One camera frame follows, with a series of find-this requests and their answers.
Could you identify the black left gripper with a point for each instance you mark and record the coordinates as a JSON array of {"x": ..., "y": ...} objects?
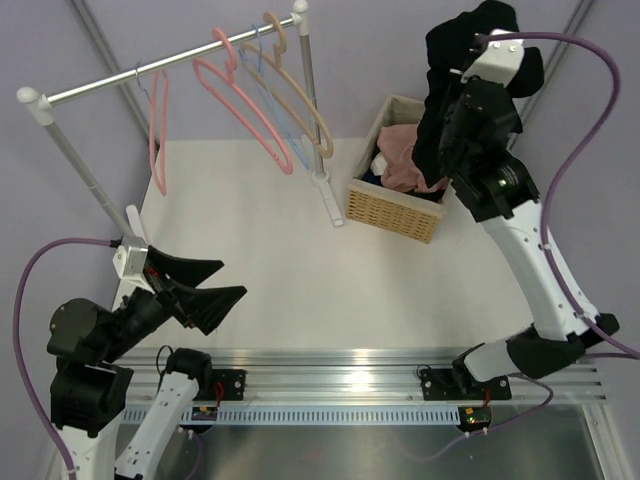
[{"x": 202, "y": 306}]

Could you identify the pink slim hanger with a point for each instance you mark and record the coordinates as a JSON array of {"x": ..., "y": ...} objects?
[{"x": 158, "y": 100}]

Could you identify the black t shirt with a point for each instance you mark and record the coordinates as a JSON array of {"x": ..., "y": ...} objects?
[{"x": 448, "y": 47}]

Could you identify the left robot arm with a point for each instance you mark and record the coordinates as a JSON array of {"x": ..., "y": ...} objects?
[{"x": 89, "y": 390}]

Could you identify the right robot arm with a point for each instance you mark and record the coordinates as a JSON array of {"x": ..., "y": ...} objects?
[{"x": 500, "y": 194}]

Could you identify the pink thick hanger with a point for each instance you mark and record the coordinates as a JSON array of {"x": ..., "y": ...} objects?
[{"x": 257, "y": 123}]

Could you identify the beige wooden hanger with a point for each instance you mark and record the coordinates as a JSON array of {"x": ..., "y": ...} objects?
[{"x": 315, "y": 129}]

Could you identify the blue cloth in basket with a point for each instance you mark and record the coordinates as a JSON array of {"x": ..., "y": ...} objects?
[{"x": 370, "y": 177}]

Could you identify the white cloth in basket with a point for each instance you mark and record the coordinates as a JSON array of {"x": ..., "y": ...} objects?
[{"x": 379, "y": 165}]

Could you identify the wicker laundry basket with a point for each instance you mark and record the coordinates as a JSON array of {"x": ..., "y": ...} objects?
[{"x": 373, "y": 205}]

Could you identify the white garment rack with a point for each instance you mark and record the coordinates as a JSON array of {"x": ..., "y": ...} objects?
[{"x": 220, "y": 58}]

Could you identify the pink cloth in basket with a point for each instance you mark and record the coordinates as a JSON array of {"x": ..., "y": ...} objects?
[{"x": 396, "y": 144}]

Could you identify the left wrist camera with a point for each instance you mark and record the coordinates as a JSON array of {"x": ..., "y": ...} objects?
[{"x": 129, "y": 261}]

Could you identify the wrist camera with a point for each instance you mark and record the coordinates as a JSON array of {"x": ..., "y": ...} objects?
[
  {"x": 498, "y": 58},
  {"x": 129, "y": 261}
]

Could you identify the aluminium front rail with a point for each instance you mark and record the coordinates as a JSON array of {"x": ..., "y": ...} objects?
[{"x": 355, "y": 377}]

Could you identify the white slotted cable duct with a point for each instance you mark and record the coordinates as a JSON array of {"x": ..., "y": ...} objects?
[{"x": 327, "y": 415}]

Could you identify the blue wire hanger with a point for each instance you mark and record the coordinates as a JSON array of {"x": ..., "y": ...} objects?
[{"x": 256, "y": 71}]

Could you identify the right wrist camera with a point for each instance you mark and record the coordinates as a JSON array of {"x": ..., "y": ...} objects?
[{"x": 498, "y": 58}]

